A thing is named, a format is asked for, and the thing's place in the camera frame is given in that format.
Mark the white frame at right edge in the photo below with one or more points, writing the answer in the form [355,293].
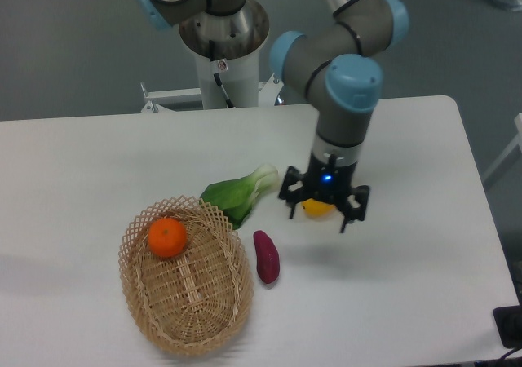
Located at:
[505,160]

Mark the white right base bracket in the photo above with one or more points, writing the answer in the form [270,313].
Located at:
[270,92]

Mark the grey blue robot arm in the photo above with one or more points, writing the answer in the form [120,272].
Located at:
[334,72]

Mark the woven wicker basket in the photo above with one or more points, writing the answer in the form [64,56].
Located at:
[197,301]

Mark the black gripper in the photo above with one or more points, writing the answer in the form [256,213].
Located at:
[329,183]

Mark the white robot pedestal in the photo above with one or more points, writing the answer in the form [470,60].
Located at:
[237,78]

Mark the white base bracket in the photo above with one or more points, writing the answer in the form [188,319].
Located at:
[172,100]
[270,92]

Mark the purple sweet potato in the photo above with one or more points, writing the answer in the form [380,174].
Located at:
[268,259]

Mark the orange fruit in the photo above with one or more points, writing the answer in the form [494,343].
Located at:
[167,237]

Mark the white left base bracket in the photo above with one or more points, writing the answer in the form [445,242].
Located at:
[172,100]

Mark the green bok choy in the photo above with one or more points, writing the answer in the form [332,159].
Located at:
[236,198]

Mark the black device at table corner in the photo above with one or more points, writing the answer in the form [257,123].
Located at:
[508,322]

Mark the yellow mango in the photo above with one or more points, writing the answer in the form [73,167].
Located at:
[314,209]

